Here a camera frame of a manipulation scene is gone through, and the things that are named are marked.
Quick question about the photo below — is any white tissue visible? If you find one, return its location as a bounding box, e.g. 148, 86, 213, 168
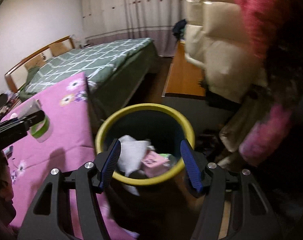
116, 134, 156, 197

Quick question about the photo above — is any pink red small carton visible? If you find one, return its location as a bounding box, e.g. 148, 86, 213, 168
141, 150, 177, 178

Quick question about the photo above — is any yellow-rimmed dark trash bin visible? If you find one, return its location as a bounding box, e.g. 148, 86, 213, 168
94, 103, 196, 205

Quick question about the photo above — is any pink floral tablecloth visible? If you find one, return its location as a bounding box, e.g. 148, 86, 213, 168
8, 84, 130, 239

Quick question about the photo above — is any wooden headboard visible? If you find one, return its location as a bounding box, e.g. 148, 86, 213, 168
4, 36, 75, 93

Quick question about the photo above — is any brown square pillow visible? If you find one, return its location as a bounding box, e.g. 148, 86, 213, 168
24, 58, 46, 70
49, 42, 71, 57

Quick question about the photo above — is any orange wooden desk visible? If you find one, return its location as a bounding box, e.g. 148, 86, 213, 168
162, 42, 205, 100

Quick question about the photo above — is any green plaid bed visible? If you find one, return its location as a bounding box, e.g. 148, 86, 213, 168
19, 38, 158, 119

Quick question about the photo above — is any cream puffer jacket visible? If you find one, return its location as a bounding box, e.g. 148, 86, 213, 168
184, 0, 266, 103

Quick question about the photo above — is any pile of dark clothes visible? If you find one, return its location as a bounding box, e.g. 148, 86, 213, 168
172, 19, 187, 41

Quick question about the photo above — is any pink white striped curtain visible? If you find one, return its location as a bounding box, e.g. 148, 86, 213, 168
81, 0, 185, 57

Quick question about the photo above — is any red quilted jacket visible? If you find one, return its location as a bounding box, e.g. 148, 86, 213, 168
234, 0, 297, 61

